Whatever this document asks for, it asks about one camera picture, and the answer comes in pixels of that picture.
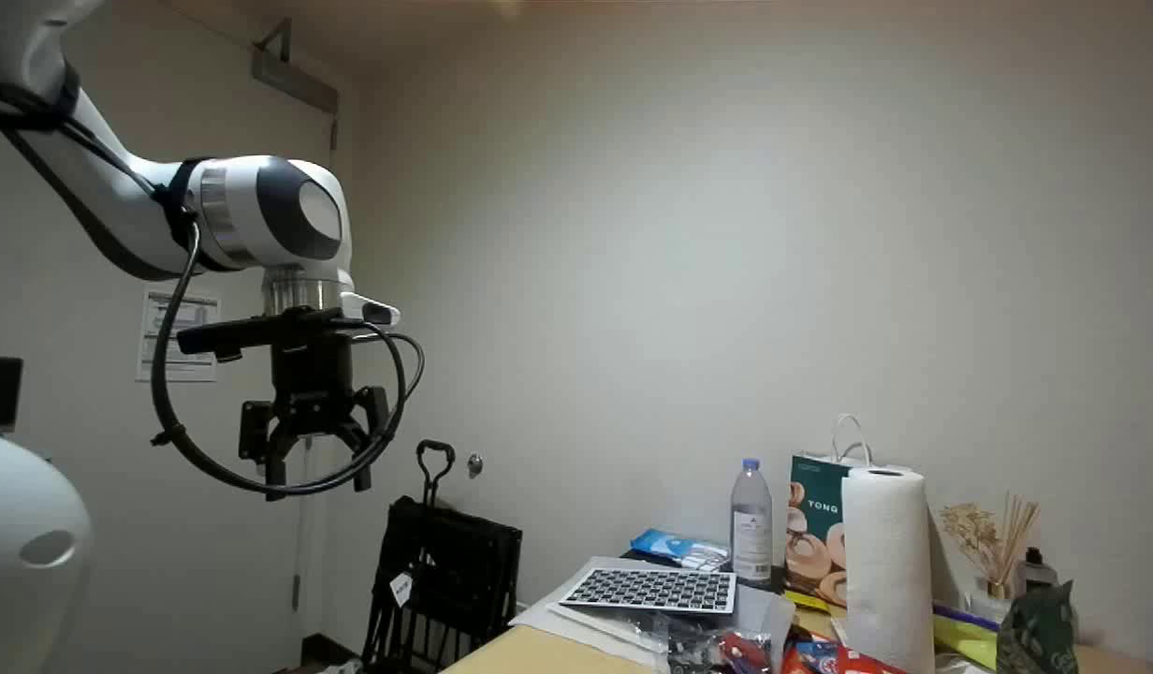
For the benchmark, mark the dark green patterned bag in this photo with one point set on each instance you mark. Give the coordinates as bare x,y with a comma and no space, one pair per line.
1039,631

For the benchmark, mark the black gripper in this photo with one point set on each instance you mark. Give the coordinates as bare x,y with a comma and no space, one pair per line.
315,393

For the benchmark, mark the teal cookie box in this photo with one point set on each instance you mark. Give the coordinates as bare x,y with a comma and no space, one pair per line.
812,528

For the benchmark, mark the clear plastic water bottle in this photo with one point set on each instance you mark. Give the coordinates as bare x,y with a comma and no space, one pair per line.
750,526

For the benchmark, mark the checkerboard calibration board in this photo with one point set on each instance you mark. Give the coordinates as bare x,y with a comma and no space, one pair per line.
651,591

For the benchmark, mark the white paper towel roll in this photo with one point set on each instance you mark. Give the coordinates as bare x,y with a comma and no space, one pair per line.
889,568

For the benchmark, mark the blue snack packet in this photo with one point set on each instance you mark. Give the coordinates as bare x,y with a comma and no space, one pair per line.
673,547

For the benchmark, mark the paper notice on door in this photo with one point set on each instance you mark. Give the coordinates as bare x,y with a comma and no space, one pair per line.
176,366

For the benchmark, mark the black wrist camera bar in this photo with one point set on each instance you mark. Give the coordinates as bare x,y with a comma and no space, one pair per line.
232,340

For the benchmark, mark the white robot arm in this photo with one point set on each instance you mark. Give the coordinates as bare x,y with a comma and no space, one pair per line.
168,221

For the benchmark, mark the yellow packet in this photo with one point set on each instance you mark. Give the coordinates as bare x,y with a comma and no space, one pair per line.
970,641

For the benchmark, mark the red snack packets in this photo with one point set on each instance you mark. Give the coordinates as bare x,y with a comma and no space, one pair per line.
793,658

